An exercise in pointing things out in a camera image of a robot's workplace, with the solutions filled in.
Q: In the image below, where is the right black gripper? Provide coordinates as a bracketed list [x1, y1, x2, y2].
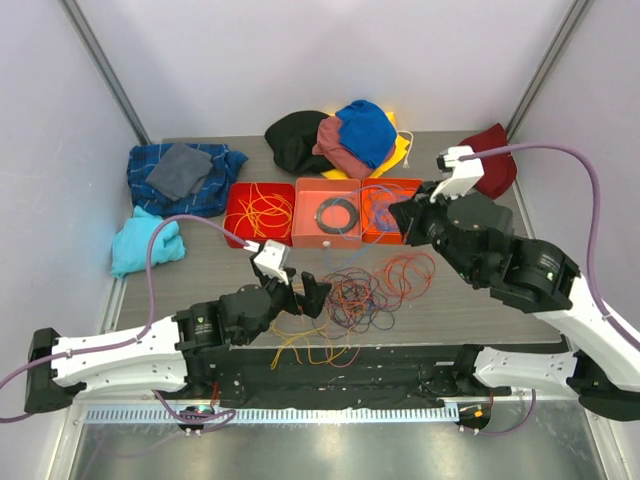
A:
[391, 180, 479, 285]

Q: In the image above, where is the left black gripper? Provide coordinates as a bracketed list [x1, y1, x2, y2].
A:
[256, 267, 331, 326]

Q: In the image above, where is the yellow wire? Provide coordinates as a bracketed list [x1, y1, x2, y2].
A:
[227, 182, 361, 371]

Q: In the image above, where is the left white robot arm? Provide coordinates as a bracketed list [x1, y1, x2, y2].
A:
[24, 272, 331, 414]

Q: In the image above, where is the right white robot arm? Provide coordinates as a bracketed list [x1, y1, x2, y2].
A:
[389, 182, 639, 422]

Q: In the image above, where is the orange plastic box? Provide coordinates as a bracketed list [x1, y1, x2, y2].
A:
[360, 178, 422, 245]

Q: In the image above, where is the yellow cloth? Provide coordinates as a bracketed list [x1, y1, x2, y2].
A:
[320, 110, 412, 181]

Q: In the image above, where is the salmon pink drawer box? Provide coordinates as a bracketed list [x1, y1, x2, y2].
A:
[292, 178, 362, 249]

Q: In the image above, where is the dark red cloth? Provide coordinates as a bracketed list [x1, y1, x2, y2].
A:
[459, 123, 517, 200]

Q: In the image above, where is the red plastic box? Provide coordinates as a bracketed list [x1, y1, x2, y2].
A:
[223, 182, 296, 246]

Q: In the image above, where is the pink cloth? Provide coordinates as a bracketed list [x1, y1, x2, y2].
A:
[312, 116, 374, 180]

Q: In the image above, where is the black cloth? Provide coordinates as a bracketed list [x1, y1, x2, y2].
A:
[264, 110, 333, 175]

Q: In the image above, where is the blue striped cloth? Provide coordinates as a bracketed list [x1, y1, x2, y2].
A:
[126, 143, 248, 217]

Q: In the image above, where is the grey cloth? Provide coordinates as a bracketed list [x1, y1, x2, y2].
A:
[146, 143, 213, 201]

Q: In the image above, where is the cyan cloth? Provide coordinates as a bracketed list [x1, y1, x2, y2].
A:
[111, 206, 186, 278]

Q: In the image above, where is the brown wire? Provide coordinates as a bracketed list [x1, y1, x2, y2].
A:
[322, 269, 396, 331]

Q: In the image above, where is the white string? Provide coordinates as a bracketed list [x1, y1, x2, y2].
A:
[396, 129, 416, 170]

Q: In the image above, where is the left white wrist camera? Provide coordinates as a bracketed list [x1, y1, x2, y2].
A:
[243, 240, 291, 285]

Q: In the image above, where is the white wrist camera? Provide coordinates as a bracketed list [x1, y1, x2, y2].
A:
[430, 146, 484, 203]
[243, 240, 291, 285]

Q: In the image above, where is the red wire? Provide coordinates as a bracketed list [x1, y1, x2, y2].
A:
[324, 250, 437, 369]

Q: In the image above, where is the orange wire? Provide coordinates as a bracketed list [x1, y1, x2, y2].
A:
[279, 252, 436, 369]

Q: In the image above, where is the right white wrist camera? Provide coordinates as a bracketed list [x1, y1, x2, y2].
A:
[430, 146, 484, 203]

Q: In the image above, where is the grey coiled cable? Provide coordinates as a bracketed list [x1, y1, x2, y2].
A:
[314, 197, 361, 233]

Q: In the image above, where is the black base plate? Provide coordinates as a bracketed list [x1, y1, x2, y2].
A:
[163, 345, 512, 410]

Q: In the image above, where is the white slotted cable duct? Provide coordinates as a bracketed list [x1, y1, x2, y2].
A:
[83, 403, 459, 425]

